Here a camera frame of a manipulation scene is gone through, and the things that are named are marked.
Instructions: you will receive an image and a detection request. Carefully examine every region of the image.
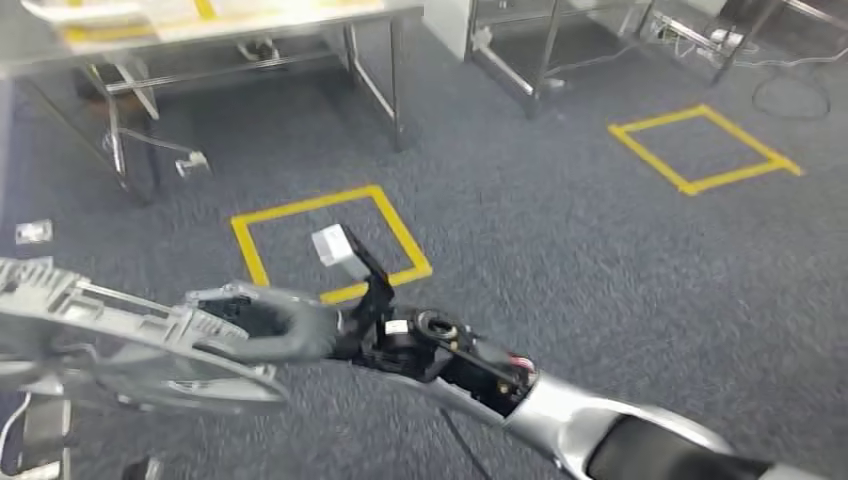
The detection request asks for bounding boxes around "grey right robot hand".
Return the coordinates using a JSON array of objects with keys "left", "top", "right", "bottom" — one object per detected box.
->
[{"left": 187, "top": 281, "right": 342, "bottom": 366}]

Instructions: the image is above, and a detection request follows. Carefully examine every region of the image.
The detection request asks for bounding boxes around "silver wheel hubcap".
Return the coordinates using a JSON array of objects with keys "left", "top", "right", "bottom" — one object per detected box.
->
[{"left": 0, "top": 256, "right": 291, "bottom": 417}]

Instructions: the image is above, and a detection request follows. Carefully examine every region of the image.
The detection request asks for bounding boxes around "stainless steel workbench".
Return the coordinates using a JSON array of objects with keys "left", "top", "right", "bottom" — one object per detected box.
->
[{"left": 0, "top": 0, "right": 425, "bottom": 207}]

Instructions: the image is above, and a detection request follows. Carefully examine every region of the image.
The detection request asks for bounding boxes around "yellow floor tape square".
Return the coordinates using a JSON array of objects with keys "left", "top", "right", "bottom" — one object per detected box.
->
[
  {"left": 230, "top": 185, "right": 434, "bottom": 306},
  {"left": 608, "top": 103, "right": 803, "bottom": 197}
]

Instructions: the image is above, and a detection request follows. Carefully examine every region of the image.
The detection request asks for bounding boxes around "white cabinet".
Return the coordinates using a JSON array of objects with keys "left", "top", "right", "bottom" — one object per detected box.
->
[{"left": 423, "top": 0, "right": 475, "bottom": 62}]

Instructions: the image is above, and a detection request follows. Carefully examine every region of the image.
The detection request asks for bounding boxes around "yellow table marking tape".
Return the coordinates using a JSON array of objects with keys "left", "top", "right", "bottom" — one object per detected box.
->
[{"left": 62, "top": 0, "right": 386, "bottom": 44}]

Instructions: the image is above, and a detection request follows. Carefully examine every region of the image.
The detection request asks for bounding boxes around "black right camera bracket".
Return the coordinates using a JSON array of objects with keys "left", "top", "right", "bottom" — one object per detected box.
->
[{"left": 341, "top": 228, "right": 399, "bottom": 336}]

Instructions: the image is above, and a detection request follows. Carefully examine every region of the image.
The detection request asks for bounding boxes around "black camera bracket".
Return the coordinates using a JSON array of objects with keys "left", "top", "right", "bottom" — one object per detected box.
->
[
  {"left": 341, "top": 228, "right": 399, "bottom": 336},
  {"left": 122, "top": 457, "right": 164, "bottom": 480}
]

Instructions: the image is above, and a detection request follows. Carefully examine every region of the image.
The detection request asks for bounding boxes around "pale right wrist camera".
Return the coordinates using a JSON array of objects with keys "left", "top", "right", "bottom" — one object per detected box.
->
[{"left": 311, "top": 223, "right": 359, "bottom": 270}]

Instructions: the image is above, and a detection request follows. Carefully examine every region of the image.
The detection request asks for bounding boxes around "black left camera bracket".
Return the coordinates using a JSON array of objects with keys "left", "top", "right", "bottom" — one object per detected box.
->
[{"left": 122, "top": 457, "right": 164, "bottom": 480}]

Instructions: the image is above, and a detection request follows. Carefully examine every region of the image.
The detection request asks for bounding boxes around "black floor cable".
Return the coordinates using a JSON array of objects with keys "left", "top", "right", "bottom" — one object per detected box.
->
[{"left": 751, "top": 69, "right": 833, "bottom": 122}]

